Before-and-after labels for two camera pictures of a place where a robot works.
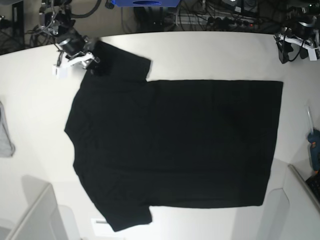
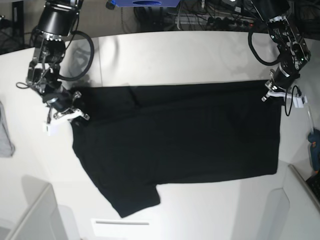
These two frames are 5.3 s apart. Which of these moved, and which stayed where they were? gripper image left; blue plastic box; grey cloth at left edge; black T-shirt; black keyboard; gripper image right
Moved: gripper image right; black T-shirt; gripper image left
Stayed: blue plastic box; grey cloth at left edge; black keyboard
